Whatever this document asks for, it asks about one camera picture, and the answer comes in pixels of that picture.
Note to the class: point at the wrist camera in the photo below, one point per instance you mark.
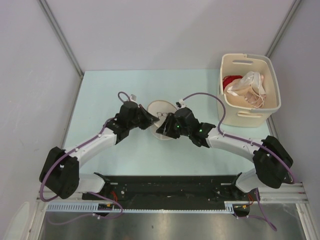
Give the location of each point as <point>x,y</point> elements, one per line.
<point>180,104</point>
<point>133,97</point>

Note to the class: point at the cream plastic basket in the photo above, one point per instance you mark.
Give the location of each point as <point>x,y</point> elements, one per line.
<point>239,64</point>

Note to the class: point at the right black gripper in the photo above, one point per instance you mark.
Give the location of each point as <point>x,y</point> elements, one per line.
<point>166,128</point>

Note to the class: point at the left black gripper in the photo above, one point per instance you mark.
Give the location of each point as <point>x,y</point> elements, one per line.
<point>148,119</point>

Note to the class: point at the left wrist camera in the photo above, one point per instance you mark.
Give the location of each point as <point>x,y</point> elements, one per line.
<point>133,97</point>

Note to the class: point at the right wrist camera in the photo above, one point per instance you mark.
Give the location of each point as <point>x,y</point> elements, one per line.
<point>180,104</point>

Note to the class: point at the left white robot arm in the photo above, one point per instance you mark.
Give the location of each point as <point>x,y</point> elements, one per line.
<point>60,176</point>

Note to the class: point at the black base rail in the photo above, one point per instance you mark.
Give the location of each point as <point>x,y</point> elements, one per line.
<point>173,193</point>

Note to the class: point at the pile of bras in basket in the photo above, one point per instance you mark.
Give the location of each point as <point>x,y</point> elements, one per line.
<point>245,91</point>

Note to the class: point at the white slotted cable duct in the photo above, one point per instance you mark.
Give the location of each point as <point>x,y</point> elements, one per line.
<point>107,207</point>

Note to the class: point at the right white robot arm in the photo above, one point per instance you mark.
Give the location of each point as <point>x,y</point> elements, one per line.
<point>271,161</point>

